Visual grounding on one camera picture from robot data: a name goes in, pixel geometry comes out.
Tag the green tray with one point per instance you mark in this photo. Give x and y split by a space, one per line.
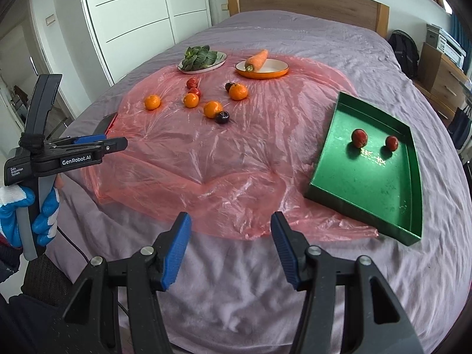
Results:
361 191

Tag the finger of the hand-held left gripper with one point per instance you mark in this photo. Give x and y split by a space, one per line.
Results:
88 140
116 145

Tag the white wardrobe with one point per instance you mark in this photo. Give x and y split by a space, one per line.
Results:
129 7

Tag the wooden dresser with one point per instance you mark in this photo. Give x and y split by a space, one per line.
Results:
438 73

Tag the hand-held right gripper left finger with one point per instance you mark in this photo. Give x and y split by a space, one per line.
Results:
177 254

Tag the white wall switch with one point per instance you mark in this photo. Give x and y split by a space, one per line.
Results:
50 19

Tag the white plate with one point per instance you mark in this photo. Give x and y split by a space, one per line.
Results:
221 58

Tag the orange rimmed plate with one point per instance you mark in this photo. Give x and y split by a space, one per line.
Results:
273 67

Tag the person's left hand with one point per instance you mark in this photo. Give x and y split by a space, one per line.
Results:
46 221

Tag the pink plastic sheet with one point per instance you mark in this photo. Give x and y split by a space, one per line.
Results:
221 173

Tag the wooden headboard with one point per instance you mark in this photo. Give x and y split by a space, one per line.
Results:
313 3

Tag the large red apple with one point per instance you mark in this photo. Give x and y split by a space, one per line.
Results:
360 137

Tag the black backpack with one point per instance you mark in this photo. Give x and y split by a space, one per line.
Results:
403 53

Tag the teal curtain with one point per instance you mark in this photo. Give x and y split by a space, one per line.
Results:
456 27

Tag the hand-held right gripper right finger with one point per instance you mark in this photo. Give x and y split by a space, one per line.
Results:
285 250

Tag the bed with purple sheet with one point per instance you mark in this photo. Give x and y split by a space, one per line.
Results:
239 302

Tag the grey printer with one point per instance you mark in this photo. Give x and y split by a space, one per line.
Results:
444 42

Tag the dark blue bag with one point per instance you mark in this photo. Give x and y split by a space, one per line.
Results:
461 129

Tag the orange mandarin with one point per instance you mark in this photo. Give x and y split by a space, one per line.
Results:
191 100
152 102
211 109
238 92

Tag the dark purple plum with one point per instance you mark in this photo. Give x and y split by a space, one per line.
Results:
229 86
222 117

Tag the orange carrot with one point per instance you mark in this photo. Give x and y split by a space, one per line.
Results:
258 59

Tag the green bok choy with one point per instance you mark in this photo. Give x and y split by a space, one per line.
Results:
197 57

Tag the phone in red case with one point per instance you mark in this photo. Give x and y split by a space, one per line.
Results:
105 123

